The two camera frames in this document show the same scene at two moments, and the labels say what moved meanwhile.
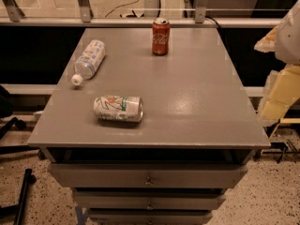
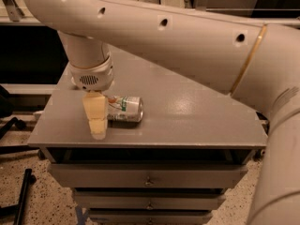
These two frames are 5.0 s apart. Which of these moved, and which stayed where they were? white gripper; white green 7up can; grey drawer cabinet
Moved: white gripper
Stayed: grey drawer cabinet; white green 7up can
